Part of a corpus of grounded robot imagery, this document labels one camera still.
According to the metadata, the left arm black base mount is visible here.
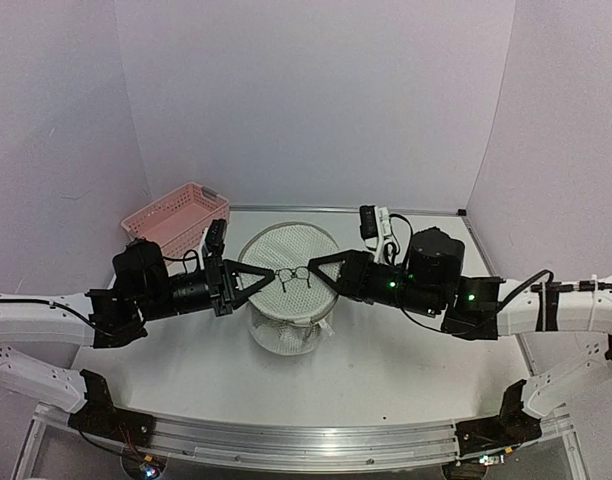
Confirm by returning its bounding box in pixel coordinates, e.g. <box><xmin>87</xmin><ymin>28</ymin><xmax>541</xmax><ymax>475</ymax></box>
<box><xmin>68</xmin><ymin>370</ymin><xmax>155</xmax><ymax>447</ymax></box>

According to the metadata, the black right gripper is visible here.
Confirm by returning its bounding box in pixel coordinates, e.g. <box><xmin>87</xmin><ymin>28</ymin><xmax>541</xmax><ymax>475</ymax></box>
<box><xmin>309</xmin><ymin>251</ymin><xmax>445</xmax><ymax>320</ymax></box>

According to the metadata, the pink plastic basket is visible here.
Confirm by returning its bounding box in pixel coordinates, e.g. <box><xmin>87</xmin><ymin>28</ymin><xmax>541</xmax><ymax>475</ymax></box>
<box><xmin>120</xmin><ymin>182</ymin><xmax>230</xmax><ymax>258</ymax></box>

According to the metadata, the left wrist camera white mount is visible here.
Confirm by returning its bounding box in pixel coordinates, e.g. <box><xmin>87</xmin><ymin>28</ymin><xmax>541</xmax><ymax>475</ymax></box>
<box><xmin>200</xmin><ymin>219</ymin><xmax>228</xmax><ymax>267</ymax></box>

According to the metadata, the aluminium front rail frame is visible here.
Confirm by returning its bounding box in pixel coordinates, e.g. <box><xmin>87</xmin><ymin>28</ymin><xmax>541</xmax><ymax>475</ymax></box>
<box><xmin>12</xmin><ymin>403</ymin><xmax>588</xmax><ymax>479</ymax></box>

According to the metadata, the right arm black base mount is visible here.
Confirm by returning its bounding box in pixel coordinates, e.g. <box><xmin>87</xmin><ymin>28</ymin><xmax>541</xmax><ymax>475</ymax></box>
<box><xmin>455</xmin><ymin>380</ymin><xmax>542</xmax><ymax>457</ymax></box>

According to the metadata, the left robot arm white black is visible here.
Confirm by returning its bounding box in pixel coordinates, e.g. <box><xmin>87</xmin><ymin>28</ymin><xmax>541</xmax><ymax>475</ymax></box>
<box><xmin>0</xmin><ymin>239</ymin><xmax>275</xmax><ymax>437</ymax></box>

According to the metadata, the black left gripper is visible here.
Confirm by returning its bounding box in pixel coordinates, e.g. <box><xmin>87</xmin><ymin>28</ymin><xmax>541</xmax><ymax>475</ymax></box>
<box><xmin>136</xmin><ymin>253</ymin><xmax>274</xmax><ymax>322</ymax></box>

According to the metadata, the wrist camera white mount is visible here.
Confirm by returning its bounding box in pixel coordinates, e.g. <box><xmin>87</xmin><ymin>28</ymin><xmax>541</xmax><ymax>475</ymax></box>
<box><xmin>359</xmin><ymin>205</ymin><xmax>401</xmax><ymax>266</ymax></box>
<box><xmin>200</xmin><ymin>219</ymin><xmax>228</xmax><ymax>267</ymax></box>

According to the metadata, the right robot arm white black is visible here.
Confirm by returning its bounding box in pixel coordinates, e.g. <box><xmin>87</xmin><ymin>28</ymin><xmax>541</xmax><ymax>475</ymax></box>
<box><xmin>307</xmin><ymin>227</ymin><xmax>612</xmax><ymax>443</ymax></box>

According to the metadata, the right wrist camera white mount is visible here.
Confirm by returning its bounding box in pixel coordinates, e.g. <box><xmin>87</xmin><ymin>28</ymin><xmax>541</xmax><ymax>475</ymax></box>
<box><xmin>359</xmin><ymin>205</ymin><xmax>401</xmax><ymax>266</ymax></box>

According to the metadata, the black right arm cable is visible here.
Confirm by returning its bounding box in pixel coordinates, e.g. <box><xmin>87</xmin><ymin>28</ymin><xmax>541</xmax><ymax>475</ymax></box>
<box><xmin>495</xmin><ymin>269</ymin><xmax>557</xmax><ymax>314</ymax></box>

